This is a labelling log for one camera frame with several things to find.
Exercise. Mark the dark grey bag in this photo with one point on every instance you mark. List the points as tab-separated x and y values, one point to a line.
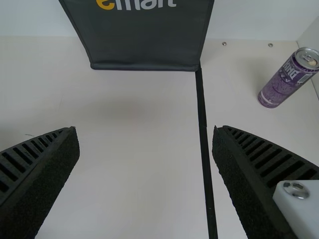
144	37

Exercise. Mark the purple can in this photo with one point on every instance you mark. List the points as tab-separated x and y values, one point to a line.
284	82

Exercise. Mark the black strip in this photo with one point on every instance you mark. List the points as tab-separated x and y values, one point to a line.
205	149

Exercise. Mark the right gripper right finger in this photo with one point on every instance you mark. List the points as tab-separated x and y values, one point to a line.
254	179

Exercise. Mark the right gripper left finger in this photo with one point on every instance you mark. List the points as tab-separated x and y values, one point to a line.
37	174

